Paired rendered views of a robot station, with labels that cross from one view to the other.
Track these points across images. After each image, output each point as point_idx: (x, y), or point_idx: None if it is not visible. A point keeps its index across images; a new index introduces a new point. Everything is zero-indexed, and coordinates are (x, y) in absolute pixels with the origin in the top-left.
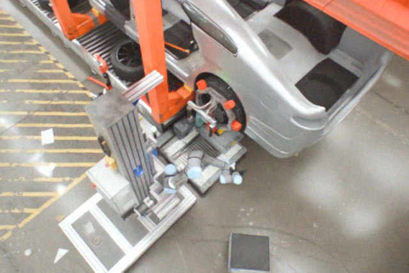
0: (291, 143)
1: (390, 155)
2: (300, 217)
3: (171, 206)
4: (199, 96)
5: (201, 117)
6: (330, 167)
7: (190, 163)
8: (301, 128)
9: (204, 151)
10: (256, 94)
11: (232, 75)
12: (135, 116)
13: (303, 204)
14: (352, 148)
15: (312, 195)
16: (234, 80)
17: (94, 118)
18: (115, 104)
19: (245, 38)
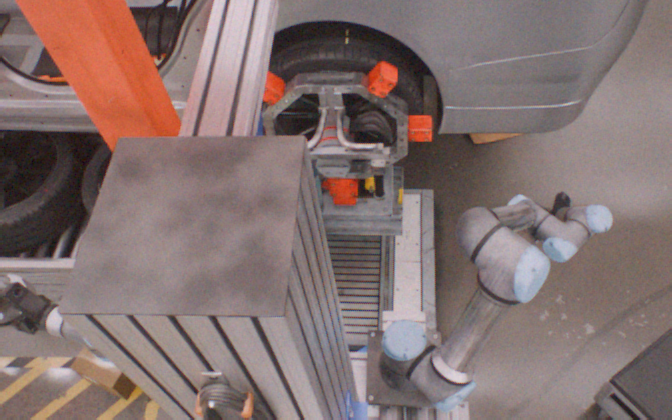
0: (606, 51)
1: (669, 12)
2: (657, 235)
3: None
4: (275, 127)
5: (325, 171)
6: (602, 105)
7: (500, 258)
8: None
9: (353, 262)
10: None
11: None
12: (313, 188)
13: (636, 208)
14: None
15: (629, 178)
16: None
17: (161, 322)
18: (202, 189)
19: None
